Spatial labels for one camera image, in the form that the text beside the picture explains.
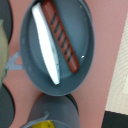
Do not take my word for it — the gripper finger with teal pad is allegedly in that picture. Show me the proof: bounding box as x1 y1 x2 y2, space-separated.
0 19 9 88

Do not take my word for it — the grey pot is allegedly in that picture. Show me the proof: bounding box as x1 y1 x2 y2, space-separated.
20 94 80 128
5 0 96 98

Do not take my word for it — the yellow toy cheese wedge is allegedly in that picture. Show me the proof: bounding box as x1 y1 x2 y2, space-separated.
32 121 55 128

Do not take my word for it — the black stove burner back-right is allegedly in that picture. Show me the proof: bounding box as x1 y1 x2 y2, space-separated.
0 0 13 40

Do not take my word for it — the grey pot on stove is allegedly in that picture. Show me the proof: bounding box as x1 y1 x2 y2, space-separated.
5 0 96 98

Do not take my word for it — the woven grey placemat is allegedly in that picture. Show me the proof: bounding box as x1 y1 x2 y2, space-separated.
104 19 128 116

